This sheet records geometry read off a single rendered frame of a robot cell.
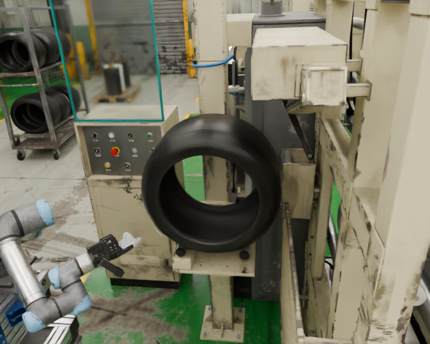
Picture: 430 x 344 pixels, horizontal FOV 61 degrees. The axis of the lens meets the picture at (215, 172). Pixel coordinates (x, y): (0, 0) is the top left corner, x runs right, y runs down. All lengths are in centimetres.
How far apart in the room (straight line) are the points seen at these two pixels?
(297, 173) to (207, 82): 59
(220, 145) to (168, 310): 158
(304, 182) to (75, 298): 108
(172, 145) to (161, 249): 130
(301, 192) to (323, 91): 91
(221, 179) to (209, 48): 63
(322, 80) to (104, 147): 167
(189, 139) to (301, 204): 71
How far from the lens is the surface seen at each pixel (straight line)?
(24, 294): 150
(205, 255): 176
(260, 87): 103
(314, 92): 94
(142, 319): 265
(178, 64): 1089
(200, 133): 135
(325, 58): 103
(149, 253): 261
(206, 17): 164
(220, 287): 224
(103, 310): 278
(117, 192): 241
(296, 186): 176
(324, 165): 174
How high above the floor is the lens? 190
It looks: 25 degrees down
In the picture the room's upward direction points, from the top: 3 degrees counter-clockwise
